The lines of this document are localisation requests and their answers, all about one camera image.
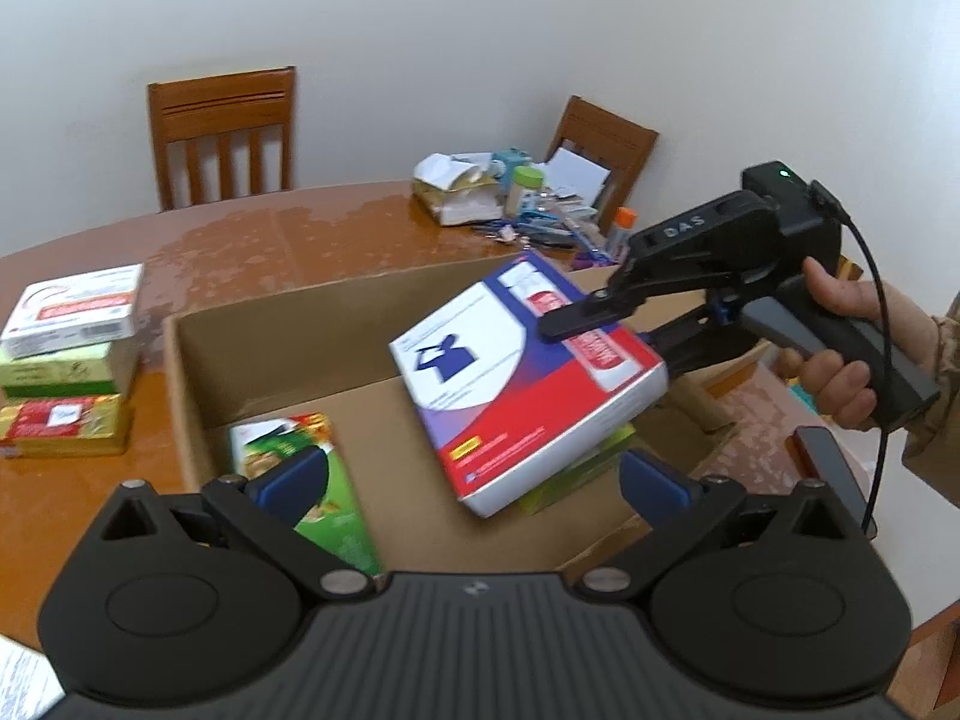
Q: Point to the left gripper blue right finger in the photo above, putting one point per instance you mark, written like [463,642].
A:
[655,490]

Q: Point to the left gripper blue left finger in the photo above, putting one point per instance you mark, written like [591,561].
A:
[291,489]

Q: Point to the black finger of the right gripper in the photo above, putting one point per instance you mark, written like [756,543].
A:
[686,344]
[598,309]

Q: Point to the red blue white medicine box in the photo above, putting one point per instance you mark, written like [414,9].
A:
[505,409]

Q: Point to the red gold box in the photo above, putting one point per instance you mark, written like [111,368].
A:
[66,427]

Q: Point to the green tea box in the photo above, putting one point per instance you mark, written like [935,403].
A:
[96,369]

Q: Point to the beige sleeve right forearm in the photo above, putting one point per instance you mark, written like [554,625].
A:
[933,447]

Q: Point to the pile of pens and clutter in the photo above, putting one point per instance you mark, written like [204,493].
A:
[564,229]

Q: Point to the person's right hand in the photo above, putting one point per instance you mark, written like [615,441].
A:
[840,386]

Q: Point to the green cartoon character box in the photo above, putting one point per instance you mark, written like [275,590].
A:
[335,522]

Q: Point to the orange cap tube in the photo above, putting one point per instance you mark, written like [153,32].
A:
[619,232]

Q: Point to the light green box in carton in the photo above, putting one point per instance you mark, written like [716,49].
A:
[595,463]

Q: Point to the white paper sheet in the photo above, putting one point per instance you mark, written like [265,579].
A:
[572,176]

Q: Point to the open cardboard box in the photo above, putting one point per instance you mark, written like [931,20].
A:
[326,350]

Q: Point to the green lid white bottle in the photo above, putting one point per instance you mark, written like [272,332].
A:
[526,183]

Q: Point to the wooden chair far right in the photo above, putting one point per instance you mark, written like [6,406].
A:
[613,142]

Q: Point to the wooden chair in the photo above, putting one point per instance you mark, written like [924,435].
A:
[613,142]
[220,108]

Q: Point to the teal small box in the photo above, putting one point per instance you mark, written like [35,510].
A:
[504,161]

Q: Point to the white papers under phone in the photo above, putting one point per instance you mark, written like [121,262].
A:
[28,685]

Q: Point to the wooden chair far left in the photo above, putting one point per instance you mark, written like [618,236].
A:
[220,108]

